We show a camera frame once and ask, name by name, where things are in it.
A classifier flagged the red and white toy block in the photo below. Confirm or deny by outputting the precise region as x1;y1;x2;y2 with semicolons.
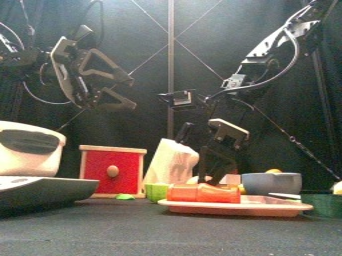
220;173;242;186

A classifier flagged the orange red toy food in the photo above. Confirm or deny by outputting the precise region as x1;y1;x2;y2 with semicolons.
167;182;242;204

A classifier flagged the grey blue toy pot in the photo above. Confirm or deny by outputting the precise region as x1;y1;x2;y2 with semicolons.
242;172;303;197

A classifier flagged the pink serving tray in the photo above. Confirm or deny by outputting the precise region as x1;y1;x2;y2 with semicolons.
156;194;314;218

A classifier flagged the red wooden drawer box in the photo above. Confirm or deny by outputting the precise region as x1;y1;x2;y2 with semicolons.
78;144;148;199

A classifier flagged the green toy bowl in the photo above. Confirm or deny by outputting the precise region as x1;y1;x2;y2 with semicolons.
301;193;342;219

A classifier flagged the small orange toy food piece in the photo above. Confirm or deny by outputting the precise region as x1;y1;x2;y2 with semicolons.
330;180;342;196

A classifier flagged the white kitchen scale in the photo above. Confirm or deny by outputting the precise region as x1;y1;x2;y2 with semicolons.
0;175;100;214

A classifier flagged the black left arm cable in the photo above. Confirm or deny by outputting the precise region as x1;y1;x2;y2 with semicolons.
20;61;75;106

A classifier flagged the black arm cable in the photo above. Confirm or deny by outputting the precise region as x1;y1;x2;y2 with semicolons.
206;28;301;101
20;61;75;106

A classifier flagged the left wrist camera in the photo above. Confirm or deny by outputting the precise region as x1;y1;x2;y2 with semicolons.
65;23;106;51

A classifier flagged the grey vertical frame pole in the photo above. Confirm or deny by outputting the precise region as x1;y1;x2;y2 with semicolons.
167;0;175;140

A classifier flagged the dark side frame post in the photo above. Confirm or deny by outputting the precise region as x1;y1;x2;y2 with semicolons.
306;46;337;171

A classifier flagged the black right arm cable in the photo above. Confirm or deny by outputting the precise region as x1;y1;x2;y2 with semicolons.
206;28;301;101

